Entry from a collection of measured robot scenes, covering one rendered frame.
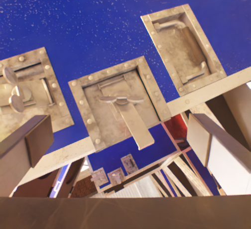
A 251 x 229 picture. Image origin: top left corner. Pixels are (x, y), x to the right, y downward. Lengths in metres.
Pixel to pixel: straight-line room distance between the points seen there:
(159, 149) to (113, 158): 0.42
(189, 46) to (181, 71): 0.05
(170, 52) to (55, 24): 0.20
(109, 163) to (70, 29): 1.43
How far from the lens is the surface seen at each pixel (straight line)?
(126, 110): 0.26
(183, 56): 0.36
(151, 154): 1.69
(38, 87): 0.30
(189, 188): 2.36
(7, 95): 0.28
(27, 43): 0.32
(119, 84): 0.29
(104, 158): 1.66
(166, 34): 0.37
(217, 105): 1.20
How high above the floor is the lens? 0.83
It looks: 13 degrees down
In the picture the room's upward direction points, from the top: 112 degrees counter-clockwise
